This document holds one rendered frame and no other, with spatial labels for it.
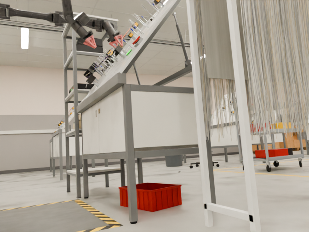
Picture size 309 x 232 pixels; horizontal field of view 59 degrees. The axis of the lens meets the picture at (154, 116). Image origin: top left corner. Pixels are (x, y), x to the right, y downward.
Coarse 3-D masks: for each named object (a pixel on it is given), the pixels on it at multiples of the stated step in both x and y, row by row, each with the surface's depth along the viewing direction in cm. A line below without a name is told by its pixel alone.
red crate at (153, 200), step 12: (120, 192) 208; (144, 192) 186; (156, 192) 183; (168, 192) 191; (180, 192) 198; (120, 204) 207; (144, 204) 186; (156, 204) 182; (168, 204) 189; (180, 204) 197
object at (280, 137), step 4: (256, 116) 996; (264, 116) 941; (280, 116) 915; (252, 120) 998; (280, 120) 915; (276, 136) 895; (280, 136) 904; (284, 136) 905; (268, 140) 895; (276, 140) 893; (280, 140) 901; (284, 140) 903; (252, 144) 951; (256, 144) 937; (260, 144) 921; (272, 144) 878; (284, 144) 902; (272, 148) 878
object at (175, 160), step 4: (180, 148) 639; (168, 156) 635; (172, 156) 631; (176, 156) 631; (180, 156) 637; (168, 160) 635; (172, 160) 631; (176, 160) 631; (180, 160) 636; (168, 164) 635; (172, 164) 630; (176, 164) 630; (180, 164) 635
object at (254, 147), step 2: (276, 142) 1090; (278, 142) 1093; (268, 144) 1071; (270, 144) 1076; (276, 144) 1088; (278, 144) 1092; (252, 146) 1065; (254, 146) 1056; (256, 146) 1048; (260, 146) 1054; (270, 146) 1074; (276, 146) 1087; (278, 146) 1090; (252, 148) 1065; (254, 148) 1057; (256, 148) 1048; (260, 148) 1052; (264, 148) 1063; (268, 148) 1068; (270, 148) 1073; (276, 148) 1085; (278, 148) 1089; (252, 150) 1066; (254, 150) 1057; (254, 152) 1133
